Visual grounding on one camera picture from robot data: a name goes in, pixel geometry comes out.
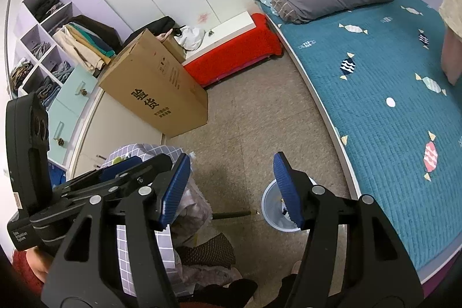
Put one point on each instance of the person's leg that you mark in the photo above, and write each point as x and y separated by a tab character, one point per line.
288	291
227	293

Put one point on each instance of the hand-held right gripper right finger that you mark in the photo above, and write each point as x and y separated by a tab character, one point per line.
288	185

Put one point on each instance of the teal candy-print bed sheet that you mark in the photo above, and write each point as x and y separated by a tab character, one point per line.
379	59

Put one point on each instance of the folded blue jeans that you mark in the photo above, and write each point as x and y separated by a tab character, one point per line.
62	72

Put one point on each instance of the dark folded clothes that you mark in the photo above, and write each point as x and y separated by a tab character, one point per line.
47	89

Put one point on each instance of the purple checked tablecloth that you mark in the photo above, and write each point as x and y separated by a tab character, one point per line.
144	250

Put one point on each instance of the beige slipper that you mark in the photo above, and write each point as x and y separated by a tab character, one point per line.
234	272
296	268

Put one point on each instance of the grey folded clothes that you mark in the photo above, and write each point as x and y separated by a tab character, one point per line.
40	50

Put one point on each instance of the green yellow wrapper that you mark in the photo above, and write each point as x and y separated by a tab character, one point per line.
118	160

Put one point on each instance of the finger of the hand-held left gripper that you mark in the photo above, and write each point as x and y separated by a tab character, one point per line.
144	169
121	167

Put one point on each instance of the person's left hand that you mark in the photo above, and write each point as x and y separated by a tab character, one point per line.
41	263

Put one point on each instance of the black table leg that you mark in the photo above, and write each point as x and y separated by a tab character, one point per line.
234	215

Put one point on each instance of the green hanging garment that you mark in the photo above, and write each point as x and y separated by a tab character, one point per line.
99	41

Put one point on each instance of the yellow hanging garment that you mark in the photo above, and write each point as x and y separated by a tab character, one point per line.
90	46

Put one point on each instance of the cream hanging jacket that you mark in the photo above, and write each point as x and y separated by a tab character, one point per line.
72	44

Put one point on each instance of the person's left forearm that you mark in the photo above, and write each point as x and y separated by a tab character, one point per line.
23	268

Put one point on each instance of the black hanging coat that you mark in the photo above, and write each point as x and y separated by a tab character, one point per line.
101	26

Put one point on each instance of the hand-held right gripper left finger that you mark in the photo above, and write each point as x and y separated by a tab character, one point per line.
177	185

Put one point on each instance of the grey checked blanket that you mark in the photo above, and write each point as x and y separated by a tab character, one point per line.
285	10

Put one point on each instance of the blue plastic basin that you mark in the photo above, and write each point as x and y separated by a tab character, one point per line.
270	210

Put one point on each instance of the black folded clothes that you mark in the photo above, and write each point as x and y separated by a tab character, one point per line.
47	6

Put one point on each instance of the white low cabinet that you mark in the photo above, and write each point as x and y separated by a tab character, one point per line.
108	134

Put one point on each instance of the person's left leg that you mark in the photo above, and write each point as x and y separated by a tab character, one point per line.
227	293

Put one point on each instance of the person's right leg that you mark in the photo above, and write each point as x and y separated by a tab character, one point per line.
288	291

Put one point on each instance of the white plastic bag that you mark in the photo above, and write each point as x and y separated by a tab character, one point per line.
191	37

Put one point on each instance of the black bag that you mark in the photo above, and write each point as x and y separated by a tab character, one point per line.
162	24

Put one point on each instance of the white board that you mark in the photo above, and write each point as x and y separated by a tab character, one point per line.
223	35

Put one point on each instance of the clear plastic bag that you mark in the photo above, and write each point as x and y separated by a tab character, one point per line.
195	210

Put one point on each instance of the large cardboard box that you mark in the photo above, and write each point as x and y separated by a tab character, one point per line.
155	95

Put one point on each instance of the black mesh fabric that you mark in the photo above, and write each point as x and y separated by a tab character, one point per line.
209	252

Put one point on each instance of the olive folded clothes pile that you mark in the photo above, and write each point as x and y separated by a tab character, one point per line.
21	75

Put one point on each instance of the red covered bench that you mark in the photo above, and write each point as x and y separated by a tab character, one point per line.
234	62

